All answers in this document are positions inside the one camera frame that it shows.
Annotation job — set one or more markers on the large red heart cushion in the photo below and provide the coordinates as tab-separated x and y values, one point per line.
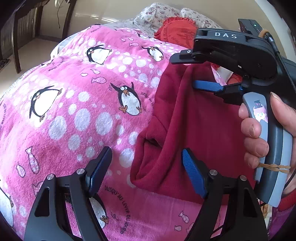
177	30

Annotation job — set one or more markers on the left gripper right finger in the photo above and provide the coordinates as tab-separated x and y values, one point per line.
230	209

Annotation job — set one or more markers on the floral pillow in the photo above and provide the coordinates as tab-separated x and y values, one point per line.
151	18

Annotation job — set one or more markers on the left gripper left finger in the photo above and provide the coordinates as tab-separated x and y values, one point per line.
48	219

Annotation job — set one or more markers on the dark wooden side table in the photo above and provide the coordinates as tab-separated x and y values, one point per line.
25	25

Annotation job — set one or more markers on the white pillow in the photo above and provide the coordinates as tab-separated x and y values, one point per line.
221	74

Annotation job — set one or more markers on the dark red fleece sweater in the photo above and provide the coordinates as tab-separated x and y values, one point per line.
184	117

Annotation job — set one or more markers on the pink penguin blanket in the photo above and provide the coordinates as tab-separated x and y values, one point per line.
98	91

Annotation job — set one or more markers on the small red heart cushion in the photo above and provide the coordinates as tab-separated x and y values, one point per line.
234	78

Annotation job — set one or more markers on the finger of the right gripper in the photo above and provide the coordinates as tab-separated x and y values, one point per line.
189	57
207	86

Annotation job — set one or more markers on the person's right hand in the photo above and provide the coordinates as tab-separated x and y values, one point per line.
256	147

